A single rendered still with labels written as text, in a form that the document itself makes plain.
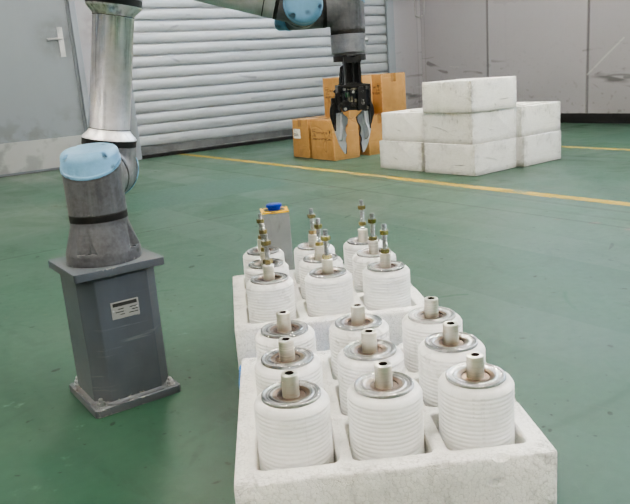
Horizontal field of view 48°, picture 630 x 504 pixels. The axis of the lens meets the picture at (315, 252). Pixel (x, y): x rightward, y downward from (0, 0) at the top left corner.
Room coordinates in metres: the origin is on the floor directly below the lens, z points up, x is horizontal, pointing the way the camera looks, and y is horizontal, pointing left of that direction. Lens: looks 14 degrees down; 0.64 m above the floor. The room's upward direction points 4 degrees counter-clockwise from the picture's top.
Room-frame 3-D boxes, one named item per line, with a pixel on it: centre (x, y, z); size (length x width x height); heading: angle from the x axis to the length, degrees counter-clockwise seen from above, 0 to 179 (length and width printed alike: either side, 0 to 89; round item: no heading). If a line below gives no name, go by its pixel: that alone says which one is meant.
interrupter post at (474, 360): (0.83, -0.19, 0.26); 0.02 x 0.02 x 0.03
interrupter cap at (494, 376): (0.83, -0.19, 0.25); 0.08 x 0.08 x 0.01
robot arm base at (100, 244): (1.43, 0.44, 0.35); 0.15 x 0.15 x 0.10
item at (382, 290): (1.37, -0.14, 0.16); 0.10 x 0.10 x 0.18
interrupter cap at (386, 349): (0.94, -0.07, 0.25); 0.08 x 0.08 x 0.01
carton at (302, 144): (5.74, -0.08, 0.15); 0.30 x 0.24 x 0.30; 123
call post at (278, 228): (1.76, 0.10, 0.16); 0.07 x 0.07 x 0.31; 6
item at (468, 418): (0.83, -0.19, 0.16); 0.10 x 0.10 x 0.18
